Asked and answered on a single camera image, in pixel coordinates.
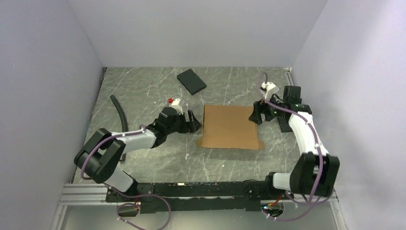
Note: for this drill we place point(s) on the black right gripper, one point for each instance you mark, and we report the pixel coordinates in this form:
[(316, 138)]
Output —
[(259, 107)]

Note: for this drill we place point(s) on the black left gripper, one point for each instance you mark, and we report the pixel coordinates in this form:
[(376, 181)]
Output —
[(195, 125)]

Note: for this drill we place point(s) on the brown cardboard box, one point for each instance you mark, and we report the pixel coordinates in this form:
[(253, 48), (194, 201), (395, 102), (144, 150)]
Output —
[(228, 127)]

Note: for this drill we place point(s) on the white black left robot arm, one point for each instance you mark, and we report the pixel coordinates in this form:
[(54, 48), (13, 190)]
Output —
[(99, 157)]

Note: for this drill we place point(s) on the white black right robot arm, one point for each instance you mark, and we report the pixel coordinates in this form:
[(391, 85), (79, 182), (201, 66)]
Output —
[(315, 172)]

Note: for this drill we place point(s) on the small black box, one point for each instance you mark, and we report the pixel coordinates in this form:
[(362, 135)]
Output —
[(191, 81)]

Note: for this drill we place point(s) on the black rectangular block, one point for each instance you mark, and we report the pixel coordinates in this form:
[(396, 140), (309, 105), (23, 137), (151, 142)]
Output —
[(283, 124)]

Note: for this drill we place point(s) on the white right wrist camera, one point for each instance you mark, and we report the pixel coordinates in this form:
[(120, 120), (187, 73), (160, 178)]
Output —
[(268, 89)]

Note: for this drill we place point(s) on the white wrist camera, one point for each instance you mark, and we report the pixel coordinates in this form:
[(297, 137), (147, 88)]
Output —
[(179, 104), (268, 89)]

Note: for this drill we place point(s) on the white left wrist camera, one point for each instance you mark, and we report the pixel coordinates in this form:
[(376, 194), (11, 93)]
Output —
[(179, 104)]

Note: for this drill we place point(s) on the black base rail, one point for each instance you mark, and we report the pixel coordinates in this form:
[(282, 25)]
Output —
[(159, 203)]

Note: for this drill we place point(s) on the aluminium frame rail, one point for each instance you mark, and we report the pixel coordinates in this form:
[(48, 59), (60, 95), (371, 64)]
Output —
[(100, 194)]

